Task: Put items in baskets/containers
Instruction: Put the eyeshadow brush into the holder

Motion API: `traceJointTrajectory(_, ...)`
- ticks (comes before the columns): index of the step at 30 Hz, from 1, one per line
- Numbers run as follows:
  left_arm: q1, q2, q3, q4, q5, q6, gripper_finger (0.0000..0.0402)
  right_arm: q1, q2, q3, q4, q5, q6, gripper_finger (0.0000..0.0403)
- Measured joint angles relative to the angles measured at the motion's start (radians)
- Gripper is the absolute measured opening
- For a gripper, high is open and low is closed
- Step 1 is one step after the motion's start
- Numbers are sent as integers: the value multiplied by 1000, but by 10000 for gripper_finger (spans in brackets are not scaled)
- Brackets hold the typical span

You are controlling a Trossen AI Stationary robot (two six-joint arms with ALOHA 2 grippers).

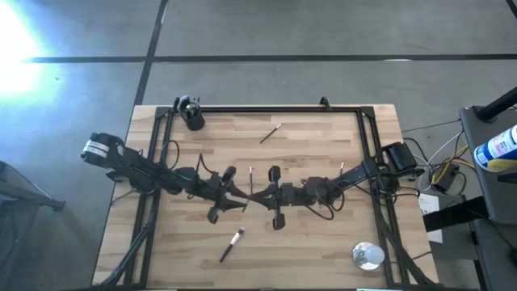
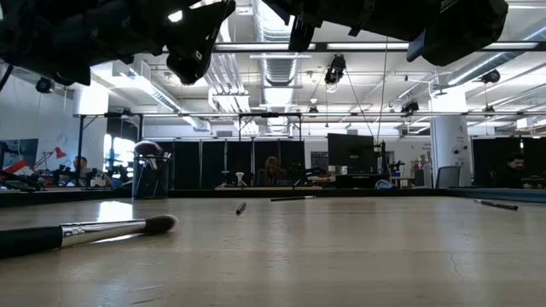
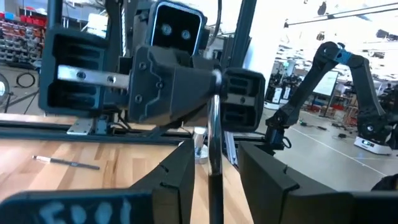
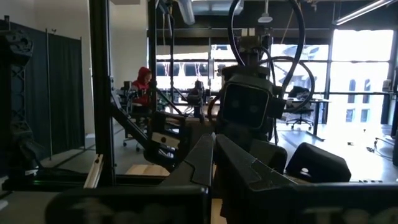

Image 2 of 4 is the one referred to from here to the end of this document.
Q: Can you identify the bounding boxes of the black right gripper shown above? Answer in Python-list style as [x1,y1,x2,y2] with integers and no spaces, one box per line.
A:
[260,0,444,53]

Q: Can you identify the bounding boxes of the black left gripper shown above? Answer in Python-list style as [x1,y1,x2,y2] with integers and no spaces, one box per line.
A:
[84,0,236,85]

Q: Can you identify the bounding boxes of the thin black liner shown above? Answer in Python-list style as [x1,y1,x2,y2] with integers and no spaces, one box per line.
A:
[270,195,317,203]

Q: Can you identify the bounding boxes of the black pen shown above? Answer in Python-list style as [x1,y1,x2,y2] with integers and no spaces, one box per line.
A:
[474,199,520,211]

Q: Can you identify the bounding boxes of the black room divider panels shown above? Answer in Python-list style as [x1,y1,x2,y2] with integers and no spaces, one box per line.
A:
[472,136,546,189]
[168,139,306,189]

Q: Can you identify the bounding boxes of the black mesh cup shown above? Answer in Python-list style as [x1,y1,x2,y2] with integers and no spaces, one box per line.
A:
[131,153,172,200]

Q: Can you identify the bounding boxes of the black computer monitor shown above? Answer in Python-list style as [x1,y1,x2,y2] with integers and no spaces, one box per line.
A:
[327,132,380,175]

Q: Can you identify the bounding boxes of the person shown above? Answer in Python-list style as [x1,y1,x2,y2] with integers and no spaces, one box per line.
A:
[70,155,113,188]
[260,155,289,188]
[494,152,543,189]

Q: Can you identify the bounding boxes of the red desk lamp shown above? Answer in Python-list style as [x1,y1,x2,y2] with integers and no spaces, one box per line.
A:
[41,146,68,172]

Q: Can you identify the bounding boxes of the white round column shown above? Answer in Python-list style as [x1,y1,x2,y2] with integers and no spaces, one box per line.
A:
[429,84,473,188]

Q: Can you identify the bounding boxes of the large silver-ferrule makeup brush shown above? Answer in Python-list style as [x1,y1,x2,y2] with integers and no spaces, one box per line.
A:
[0,214,179,260]

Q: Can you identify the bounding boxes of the grey office chair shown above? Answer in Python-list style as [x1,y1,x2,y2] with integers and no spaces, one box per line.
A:
[434,165,462,189]

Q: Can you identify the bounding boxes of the black overhead frame bar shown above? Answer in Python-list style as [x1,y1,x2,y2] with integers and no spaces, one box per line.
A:
[211,41,539,54]

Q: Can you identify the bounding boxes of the silver ventilation duct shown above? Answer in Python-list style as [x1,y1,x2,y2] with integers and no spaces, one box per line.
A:
[251,0,313,89]

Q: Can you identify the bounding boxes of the thin hanging cable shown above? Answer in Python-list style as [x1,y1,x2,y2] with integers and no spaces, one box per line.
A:
[375,37,388,144]

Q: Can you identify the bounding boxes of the black metal frame post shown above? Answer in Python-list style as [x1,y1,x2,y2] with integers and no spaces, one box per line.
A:
[73,111,146,188]

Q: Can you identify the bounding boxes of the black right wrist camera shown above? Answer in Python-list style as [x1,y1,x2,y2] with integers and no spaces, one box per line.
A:
[406,0,509,67]

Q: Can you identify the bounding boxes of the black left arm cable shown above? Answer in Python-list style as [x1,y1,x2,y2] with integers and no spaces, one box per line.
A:
[0,63,14,93]

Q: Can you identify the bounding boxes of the dark wall screen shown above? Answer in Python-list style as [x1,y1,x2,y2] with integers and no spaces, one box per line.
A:
[0,138,39,170]

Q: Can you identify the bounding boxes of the black table border rail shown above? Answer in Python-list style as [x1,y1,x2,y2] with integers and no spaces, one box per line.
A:
[0,186,546,209]

